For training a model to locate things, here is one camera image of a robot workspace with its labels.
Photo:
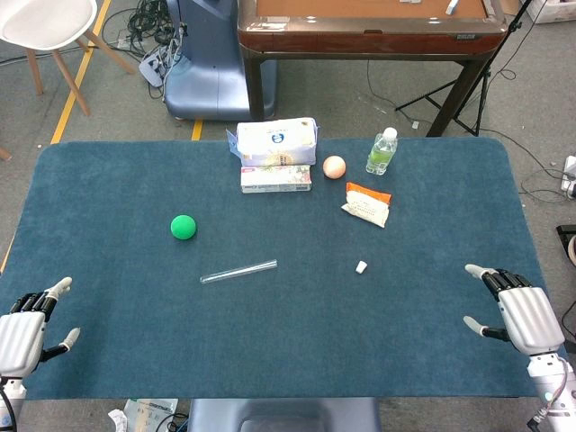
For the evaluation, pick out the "clear plastic document bag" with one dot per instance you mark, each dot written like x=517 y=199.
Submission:
x=144 y=411

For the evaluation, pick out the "peach coloured ball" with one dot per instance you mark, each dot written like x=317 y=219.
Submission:
x=334 y=167

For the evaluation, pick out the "brown mahjong table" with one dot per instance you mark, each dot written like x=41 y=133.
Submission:
x=369 y=38

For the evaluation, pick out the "black flat device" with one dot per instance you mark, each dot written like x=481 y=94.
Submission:
x=566 y=240

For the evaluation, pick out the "green label water bottle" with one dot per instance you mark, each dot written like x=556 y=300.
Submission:
x=381 y=153

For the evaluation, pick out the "cardboard box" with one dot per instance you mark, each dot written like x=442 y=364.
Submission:
x=553 y=11

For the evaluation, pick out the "green foam ball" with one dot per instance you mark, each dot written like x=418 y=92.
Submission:
x=183 y=228

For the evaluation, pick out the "white chair wooden legs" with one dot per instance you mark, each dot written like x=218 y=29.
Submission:
x=42 y=22

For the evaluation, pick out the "white floor power strip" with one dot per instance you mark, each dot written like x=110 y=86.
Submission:
x=153 y=67

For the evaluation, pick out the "blue grey robot torso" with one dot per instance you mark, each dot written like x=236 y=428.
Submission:
x=283 y=416

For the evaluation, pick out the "orange white snack packet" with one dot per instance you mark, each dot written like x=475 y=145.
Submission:
x=366 y=204

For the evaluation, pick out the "white mahjong tile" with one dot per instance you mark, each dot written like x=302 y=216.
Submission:
x=452 y=6

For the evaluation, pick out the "white lavender tissue pack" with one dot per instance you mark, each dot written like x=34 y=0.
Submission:
x=274 y=141

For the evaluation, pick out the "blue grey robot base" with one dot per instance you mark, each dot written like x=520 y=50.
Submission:
x=211 y=67

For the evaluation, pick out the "white toothpaste box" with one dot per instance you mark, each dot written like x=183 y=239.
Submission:
x=275 y=179

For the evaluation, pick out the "small white cap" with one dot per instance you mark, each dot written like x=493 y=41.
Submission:
x=360 y=267

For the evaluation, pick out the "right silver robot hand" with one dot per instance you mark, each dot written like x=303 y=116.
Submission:
x=533 y=319

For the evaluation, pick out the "transparent glass test tube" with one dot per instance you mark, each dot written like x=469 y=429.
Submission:
x=238 y=272

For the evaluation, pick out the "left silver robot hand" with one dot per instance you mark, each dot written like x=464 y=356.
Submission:
x=20 y=333

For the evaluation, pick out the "blue carpet table mat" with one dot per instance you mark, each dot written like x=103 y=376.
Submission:
x=288 y=324

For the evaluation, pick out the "black tripod stand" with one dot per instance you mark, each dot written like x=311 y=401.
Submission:
x=470 y=108

